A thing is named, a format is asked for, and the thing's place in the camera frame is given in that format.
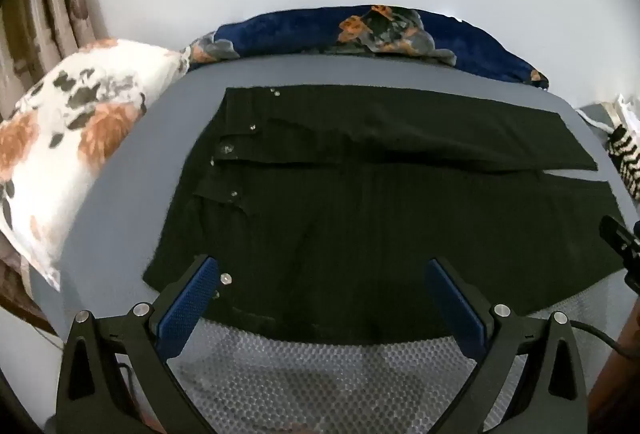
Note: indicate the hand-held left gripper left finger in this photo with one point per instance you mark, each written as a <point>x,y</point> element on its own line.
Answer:
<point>192,301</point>

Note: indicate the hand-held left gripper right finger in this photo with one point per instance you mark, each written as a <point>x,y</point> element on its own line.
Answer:
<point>455,304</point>

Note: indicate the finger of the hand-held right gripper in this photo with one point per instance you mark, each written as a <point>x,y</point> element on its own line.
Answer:
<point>615,234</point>

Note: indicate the black pants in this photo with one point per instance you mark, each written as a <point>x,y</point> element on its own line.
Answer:
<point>360,224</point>

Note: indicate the black white striped cloth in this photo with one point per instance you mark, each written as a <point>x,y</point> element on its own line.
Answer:
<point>627,154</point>

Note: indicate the white grey patterned cloth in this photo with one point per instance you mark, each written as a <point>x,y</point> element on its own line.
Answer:
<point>627,112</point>

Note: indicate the brown wooden furniture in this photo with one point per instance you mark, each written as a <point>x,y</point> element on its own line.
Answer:
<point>617,364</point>

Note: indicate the dark brown cloth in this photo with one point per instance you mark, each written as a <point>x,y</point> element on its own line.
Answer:
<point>20,284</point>

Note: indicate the white orange floral pillow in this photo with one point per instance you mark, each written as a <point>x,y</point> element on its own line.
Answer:
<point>80,139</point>

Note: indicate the blue floral blanket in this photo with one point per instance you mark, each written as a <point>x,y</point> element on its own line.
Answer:
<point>280,32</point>

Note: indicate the beige patterned curtain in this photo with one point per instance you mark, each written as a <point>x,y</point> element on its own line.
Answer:
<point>50,14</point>

